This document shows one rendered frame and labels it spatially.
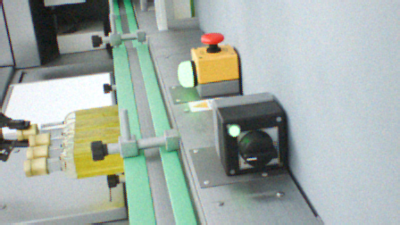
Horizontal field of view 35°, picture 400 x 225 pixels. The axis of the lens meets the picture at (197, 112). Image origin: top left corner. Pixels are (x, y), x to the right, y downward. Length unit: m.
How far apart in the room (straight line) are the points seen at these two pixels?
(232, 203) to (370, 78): 0.30
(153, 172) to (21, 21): 1.55
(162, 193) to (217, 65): 0.30
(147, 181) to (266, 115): 0.19
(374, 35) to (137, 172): 0.48
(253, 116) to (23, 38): 1.68
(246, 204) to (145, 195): 0.15
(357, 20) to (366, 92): 0.06
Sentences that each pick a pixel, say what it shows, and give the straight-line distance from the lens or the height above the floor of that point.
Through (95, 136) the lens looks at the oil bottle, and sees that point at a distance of 1.32.
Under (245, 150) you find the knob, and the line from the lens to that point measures 0.79.
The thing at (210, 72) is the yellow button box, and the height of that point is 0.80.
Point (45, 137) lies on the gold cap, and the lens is 1.39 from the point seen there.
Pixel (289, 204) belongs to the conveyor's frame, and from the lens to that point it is 0.77.
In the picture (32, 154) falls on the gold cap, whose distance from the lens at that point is 1.34.
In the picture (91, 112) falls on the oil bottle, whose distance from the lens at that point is 1.43.
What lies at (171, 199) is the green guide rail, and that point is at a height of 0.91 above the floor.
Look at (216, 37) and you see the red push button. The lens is 1.08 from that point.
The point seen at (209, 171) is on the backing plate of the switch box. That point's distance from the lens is 0.85.
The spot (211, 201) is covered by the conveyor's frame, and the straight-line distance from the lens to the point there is 0.78.
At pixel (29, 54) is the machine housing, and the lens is 2.42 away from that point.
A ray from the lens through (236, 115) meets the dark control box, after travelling 0.81.
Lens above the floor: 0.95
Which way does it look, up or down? 6 degrees down
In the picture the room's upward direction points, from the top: 98 degrees counter-clockwise
